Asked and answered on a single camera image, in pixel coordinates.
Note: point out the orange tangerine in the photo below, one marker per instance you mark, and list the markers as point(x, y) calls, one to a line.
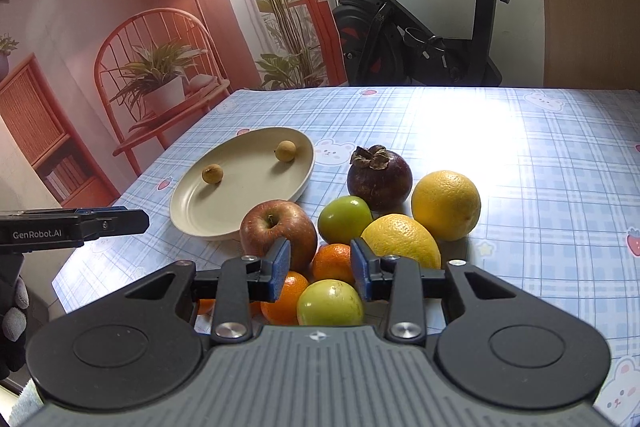
point(332, 263)
point(206, 306)
point(292, 294)

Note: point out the green apple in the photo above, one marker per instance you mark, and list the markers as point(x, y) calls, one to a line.
point(342, 219)

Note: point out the person's left hand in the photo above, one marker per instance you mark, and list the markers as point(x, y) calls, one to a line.
point(12, 327)

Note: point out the printed room wall poster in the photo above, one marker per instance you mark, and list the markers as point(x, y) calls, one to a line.
point(100, 7)

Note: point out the small brown kiwi left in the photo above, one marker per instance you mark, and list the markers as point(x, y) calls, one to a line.
point(212, 173)

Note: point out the brown longan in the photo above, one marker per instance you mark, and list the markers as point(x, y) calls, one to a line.
point(285, 151)

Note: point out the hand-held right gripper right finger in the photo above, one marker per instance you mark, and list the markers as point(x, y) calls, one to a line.
point(361, 270)

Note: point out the green jujube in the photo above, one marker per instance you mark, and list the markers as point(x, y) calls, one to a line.
point(327, 304)

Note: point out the light blue towel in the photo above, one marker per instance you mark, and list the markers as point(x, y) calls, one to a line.
point(25, 402)

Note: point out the purple mangosteen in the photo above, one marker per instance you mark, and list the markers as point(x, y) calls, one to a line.
point(380, 184)

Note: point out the yellow lemon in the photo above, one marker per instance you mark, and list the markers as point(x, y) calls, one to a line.
point(445, 204)
point(400, 237)

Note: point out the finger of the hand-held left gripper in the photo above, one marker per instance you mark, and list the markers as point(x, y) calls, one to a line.
point(125, 224)
point(100, 210)

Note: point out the red apple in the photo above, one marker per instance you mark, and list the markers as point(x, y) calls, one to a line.
point(265, 227)

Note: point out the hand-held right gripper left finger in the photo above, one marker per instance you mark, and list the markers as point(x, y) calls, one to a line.
point(280, 268)

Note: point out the beige oval plate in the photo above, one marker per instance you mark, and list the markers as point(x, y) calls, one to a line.
point(240, 187)

